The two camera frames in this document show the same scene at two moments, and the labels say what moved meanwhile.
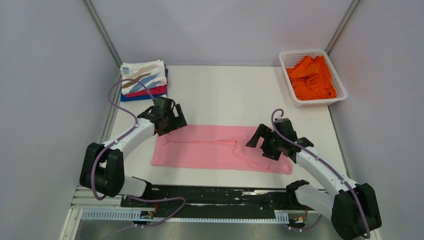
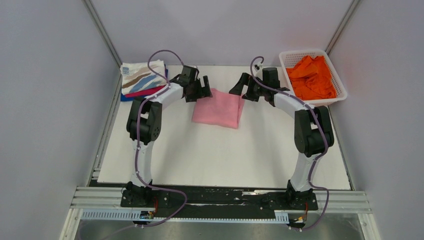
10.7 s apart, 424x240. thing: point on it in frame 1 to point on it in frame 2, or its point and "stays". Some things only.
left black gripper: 181,118 to 204,92
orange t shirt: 311,78 stays
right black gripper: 264,132 to 238,89
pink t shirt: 219,146 to 224,108
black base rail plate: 163,198 stays
